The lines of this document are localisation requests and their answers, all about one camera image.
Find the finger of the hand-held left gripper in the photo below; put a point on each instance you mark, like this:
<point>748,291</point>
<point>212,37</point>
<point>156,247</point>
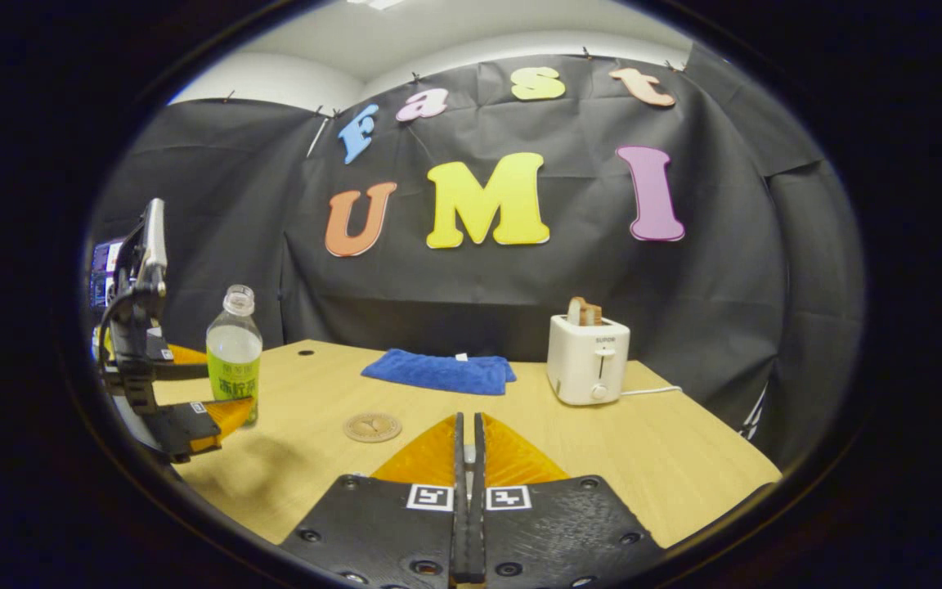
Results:
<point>185,429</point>
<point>181,370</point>

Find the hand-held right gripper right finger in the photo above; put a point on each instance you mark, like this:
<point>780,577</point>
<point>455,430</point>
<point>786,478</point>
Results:
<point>561,532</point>

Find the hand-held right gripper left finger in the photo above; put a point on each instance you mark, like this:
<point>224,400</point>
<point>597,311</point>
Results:
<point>389,532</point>

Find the green label water bottle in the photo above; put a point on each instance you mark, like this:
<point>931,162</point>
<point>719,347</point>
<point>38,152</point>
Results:
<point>234,360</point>

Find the round wooden coaster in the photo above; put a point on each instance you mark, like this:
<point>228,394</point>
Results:
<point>372,427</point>

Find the computer monitor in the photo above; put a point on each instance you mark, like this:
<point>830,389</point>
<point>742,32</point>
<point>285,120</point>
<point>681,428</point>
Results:
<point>105,274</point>

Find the blue towel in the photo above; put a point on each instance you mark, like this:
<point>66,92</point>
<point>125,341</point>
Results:
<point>438,372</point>

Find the white toaster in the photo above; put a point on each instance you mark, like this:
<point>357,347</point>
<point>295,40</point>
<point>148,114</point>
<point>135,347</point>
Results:
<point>585,364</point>

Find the bread slice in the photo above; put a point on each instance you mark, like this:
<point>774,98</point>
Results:
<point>581,312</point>

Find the black backdrop cloth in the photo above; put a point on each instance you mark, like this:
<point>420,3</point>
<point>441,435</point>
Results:
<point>602,270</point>

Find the ceiling light panel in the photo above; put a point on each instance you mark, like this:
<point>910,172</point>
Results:
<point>374,2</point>

